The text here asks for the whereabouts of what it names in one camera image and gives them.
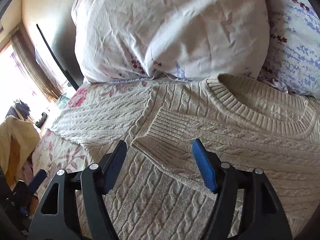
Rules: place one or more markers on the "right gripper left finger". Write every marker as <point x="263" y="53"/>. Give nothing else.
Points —
<point x="57" y="215"/>

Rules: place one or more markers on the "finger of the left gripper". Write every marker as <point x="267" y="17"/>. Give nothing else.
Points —
<point x="38" y="179"/>

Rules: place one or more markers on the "beige cable knit sweater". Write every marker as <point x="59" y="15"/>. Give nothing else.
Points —
<point x="172" y="129"/>

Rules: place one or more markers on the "floral bed quilt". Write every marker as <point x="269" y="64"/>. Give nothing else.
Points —
<point x="62" y="139"/>

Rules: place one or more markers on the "yellow cloth pile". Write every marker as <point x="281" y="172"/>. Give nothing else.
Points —
<point x="18" y="141"/>

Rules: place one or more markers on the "brown window curtain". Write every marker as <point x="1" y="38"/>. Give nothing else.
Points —
<point x="37" y="71"/>

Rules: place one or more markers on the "left pink floral pillow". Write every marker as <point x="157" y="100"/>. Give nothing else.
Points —
<point x="125" y="40"/>

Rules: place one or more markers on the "right blue floral pillow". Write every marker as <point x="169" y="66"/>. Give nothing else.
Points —
<point x="292" y="62"/>

